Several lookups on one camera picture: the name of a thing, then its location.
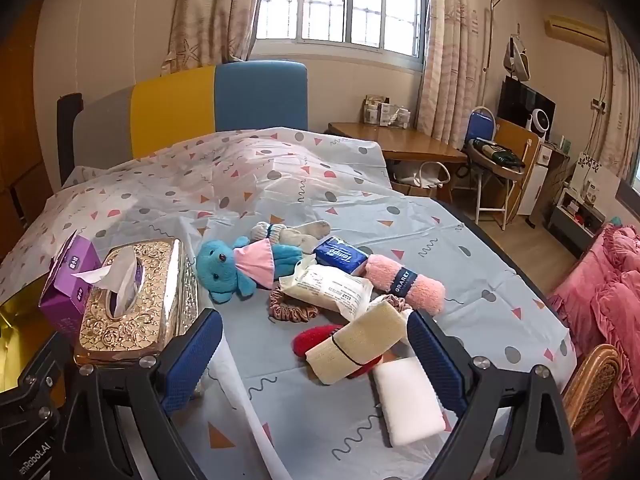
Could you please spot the beige cloth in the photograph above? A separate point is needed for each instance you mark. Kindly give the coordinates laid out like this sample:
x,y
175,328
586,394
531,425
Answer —
x,y
360,340

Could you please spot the white tissue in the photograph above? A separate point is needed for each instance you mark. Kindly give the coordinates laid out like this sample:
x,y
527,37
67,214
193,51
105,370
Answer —
x,y
117,280

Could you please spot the blue teddy bear pink dress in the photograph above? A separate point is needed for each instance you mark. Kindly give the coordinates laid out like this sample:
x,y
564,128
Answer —
x,y
220,265

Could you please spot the black television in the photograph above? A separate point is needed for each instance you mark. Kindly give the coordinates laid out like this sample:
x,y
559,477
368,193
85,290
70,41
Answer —
x,y
520,100

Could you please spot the white board with butterflies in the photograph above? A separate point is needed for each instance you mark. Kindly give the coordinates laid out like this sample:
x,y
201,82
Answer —
x,y
592,175

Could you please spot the wooden desk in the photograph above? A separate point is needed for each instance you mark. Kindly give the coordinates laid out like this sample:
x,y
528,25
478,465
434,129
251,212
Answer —
x,y
400,140

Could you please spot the beige box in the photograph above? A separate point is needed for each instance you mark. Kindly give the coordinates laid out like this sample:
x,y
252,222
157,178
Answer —
x,y
371,110

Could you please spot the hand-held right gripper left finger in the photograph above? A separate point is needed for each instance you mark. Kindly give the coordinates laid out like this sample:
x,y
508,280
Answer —
x,y
192,360

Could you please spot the white plastic packet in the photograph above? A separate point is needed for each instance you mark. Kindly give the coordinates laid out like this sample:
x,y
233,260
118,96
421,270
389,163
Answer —
x,y
325,287

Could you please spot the white round fan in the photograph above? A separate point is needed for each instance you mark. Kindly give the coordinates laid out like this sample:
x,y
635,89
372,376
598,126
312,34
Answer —
x,y
539,121

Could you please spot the grey low shelf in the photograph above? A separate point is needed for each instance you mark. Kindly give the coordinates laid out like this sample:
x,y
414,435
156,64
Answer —
x,y
575,220

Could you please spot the gold woven basket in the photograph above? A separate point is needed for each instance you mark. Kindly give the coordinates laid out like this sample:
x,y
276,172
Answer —
x,y
145,320

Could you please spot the pink ruffled bedding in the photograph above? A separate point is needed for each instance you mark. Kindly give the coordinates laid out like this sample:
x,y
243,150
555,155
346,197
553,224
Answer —
x,y
610,300

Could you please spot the purple tissue box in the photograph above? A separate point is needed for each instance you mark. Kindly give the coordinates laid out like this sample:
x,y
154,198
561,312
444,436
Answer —
x,y
60,280

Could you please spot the brown satin scrunchie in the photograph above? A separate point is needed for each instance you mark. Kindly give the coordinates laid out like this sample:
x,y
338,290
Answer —
x,y
280,305

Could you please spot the red fluffy cloth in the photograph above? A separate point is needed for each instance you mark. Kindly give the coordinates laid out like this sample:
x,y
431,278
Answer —
x,y
312,337

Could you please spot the small pink scrunchie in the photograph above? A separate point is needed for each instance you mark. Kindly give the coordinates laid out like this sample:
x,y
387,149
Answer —
x,y
397,302

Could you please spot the wicker chair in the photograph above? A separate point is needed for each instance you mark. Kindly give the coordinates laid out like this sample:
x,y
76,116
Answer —
x,y
595,380

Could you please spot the beige plush toy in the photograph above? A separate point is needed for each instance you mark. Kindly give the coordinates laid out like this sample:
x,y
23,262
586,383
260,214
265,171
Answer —
x,y
290,235

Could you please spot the green power drill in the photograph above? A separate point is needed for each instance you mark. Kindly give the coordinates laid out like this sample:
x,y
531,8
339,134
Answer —
x,y
500,152

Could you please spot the beige patterned curtain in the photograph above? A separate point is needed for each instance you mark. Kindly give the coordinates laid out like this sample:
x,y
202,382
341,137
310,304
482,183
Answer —
x,y
210,10
450,60
620,110

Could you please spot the window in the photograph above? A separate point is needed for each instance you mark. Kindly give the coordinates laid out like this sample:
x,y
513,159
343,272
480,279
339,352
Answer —
x,y
340,5

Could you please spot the white box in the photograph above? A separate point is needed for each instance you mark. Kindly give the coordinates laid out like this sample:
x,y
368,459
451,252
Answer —
x,y
386,115

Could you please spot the white bag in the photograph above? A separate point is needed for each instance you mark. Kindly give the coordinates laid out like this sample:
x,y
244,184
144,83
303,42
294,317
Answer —
x,y
420,175

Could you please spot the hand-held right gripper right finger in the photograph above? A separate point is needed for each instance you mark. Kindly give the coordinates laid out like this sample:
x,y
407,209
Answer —
x,y
437,365

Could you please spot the hanging bag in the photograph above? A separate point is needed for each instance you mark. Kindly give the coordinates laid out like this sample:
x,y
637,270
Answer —
x,y
517,60

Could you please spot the grey yellow blue headboard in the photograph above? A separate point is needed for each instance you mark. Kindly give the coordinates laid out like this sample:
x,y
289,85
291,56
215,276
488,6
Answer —
x,y
170,110

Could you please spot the printed pale blue tablecloth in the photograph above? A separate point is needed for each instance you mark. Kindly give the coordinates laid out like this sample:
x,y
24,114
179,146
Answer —
x,y
450,220

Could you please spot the white small cabinet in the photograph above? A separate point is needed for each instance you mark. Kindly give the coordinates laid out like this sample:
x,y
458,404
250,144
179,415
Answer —
x,y
539,180

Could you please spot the wall air conditioner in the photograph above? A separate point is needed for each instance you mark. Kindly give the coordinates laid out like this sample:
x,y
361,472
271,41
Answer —
x,y
575,30

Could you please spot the blue tissue packet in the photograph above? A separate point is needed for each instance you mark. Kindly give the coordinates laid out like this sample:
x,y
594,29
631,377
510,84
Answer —
x,y
340,255

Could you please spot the pink dishcloth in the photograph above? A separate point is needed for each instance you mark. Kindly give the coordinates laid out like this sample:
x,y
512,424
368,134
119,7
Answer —
x,y
425,292

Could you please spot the blue chair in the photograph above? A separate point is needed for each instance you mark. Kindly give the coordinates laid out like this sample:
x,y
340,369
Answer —
x,y
479,122

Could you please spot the wooden wardrobe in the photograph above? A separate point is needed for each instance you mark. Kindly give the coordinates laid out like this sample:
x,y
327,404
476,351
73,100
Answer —
x,y
20,110

